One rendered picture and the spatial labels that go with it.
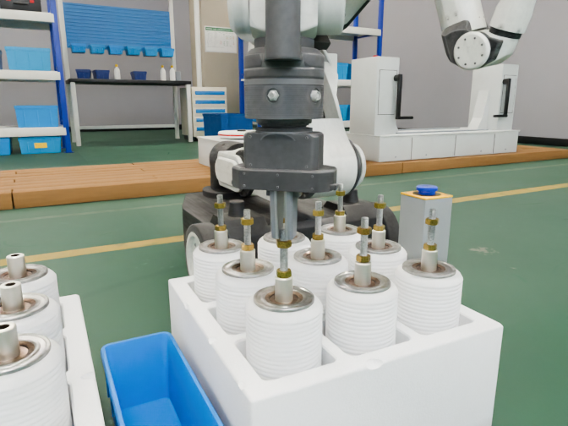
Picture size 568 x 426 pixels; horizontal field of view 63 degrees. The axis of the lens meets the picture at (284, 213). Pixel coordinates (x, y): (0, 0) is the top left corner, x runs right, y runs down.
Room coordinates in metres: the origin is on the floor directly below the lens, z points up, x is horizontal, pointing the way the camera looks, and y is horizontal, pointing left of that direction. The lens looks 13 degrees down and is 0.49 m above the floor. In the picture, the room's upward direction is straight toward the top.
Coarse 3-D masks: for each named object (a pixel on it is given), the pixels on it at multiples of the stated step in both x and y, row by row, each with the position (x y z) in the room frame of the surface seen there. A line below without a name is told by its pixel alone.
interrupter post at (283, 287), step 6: (276, 276) 0.53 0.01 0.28; (276, 282) 0.52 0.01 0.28; (282, 282) 0.52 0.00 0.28; (288, 282) 0.52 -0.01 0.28; (276, 288) 0.52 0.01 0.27; (282, 288) 0.52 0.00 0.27; (288, 288) 0.52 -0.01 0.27; (276, 294) 0.52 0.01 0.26; (282, 294) 0.52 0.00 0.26; (288, 294) 0.52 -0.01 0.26; (276, 300) 0.52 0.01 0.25; (282, 300) 0.52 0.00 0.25; (288, 300) 0.52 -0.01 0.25
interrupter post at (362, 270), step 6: (360, 264) 0.57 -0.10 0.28; (366, 264) 0.57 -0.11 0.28; (354, 270) 0.58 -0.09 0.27; (360, 270) 0.57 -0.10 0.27; (366, 270) 0.57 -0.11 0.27; (354, 276) 0.58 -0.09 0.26; (360, 276) 0.57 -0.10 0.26; (366, 276) 0.57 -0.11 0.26; (354, 282) 0.58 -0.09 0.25; (360, 282) 0.57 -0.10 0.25; (366, 282) 0.57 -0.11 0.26
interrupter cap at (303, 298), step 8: (264, 288) 0.55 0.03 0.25; (272, 288) 0.56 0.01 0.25; (296, 288) 0.56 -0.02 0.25; (304, 288) 0.55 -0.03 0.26; (256, 296) 0.53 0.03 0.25; (264, 296) 0.53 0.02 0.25; (272, 296) 0.54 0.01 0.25; (296, 296) 0.54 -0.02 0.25; (304, 296) 0.53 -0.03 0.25; (312, 296) 0.53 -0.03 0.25; (256, 304) 0.51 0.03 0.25; (264, 304) 0.51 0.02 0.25; (272, 304) 0.51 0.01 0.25; (280, 304) 0.51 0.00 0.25; (288, 304) 0.51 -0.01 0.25; (296, 304) 0.51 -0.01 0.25; (304, 304) 0.50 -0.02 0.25; (280, 312) 0.49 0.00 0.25; (288, 312) 0.49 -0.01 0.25
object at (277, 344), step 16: (320, 304) 0.52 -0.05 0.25; (256, 320) 0.50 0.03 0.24; (272, 320) 0.48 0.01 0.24; (288, 320) 0.48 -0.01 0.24; (304, 320) 0.49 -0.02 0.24; (320, 320) 0.51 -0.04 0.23; (256, 336) 0.49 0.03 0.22; (272, 336) 0.48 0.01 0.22; (288, 336) 0.48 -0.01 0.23; (304, 336) 0.49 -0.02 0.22; (320, 336) 0.51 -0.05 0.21; (256, 352) 0.49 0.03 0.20; (272, 352) 0.48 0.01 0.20; (288, 352) 0.48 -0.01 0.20; (304, 352) 0.49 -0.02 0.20; (320, 352) 0.52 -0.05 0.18; (256, 368) 0.49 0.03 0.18; (272, 368) 0.48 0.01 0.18; (288, 368) 0.48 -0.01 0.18; (304, 368) 0.49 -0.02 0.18
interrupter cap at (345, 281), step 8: (344, 272) 0.61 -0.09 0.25; (352, 272) 0.61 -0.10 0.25; (336, 280) 0.58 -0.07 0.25; (344, 280) 0.58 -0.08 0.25; (352, 280) 0.59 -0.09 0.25; (376, 280) 0.59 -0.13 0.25; (384, 280) 0.58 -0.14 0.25; (344, 288) 0.56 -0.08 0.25; (352, 288) 0.56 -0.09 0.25; (360, 288) 0.55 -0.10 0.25; (368, 288) 0.55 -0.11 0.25; (376, 288) 0.56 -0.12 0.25; (384, 288) 0.55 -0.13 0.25
